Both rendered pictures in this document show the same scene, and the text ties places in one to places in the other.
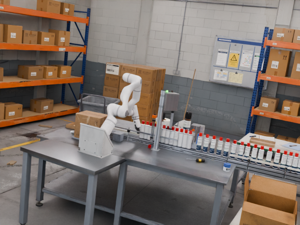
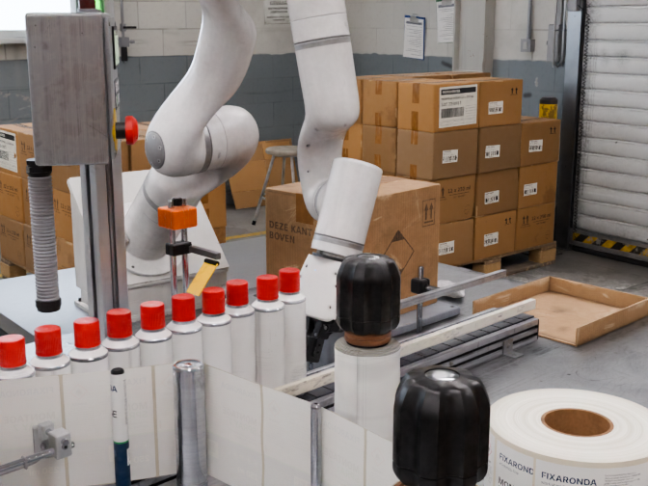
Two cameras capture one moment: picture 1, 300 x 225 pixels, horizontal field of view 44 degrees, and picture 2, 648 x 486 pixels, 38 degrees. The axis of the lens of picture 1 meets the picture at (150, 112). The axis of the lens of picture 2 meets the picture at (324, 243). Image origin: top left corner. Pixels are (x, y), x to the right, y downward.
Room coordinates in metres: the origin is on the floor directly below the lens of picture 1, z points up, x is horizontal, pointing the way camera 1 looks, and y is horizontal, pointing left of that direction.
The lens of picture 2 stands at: (4.86, -1.20, 1.47)
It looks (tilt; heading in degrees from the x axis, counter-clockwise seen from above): 13 degrees down; 116
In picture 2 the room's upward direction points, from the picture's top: straight up
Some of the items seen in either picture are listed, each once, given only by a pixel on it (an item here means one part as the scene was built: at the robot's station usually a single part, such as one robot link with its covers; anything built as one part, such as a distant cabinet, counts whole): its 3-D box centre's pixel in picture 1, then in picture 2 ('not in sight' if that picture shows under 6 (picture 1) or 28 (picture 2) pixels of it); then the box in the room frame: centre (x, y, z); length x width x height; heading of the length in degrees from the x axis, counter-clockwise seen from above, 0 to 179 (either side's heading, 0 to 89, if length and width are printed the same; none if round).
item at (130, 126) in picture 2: not in sight; (126, 130); (4.08, -0.20, 1.33); 0.04 x 0.03 x 0.04; 125
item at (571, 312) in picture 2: (81, 126); (561, 308); (4.45, 0.81, 0.85); 0.30 x 0.26 x 0.04; 70
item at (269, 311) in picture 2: (146, 130); (268, 340); (4.17, 0.01, 0.98); 0.05 x 0.05 x 0.20
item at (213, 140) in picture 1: (213, 144); not in sight; (3.90, -0.72, 0.98); 0.05 x 0.05 x 0.20
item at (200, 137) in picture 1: (199, 141); not in sight; (3.95, -0.58, 0.98); 0.05 x 0.05 x 0.20
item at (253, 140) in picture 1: (262, 142); not in sight; (4.98, -1.59, 0.82); 0.34 x 0.24 x 0.03; 70
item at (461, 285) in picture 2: (133, 130); (316, 330); (4.17, 0.16, 0.96); 1.07 x 0.01 x 0.01; 70
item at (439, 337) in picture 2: (135, 133); (347, 369); (4.24, 0.14, 0.91); 1.07 x 0.01 x 0.02; 70
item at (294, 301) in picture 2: (142, 129); (289, 332); (4.18, 0.06, 0.98); 0.05 x 0.05 x 0.20
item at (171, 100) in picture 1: (169, 101); (77, 86); (4.00, -0.20, 1.38); 0.17 x 0.10 x 0.19; 125
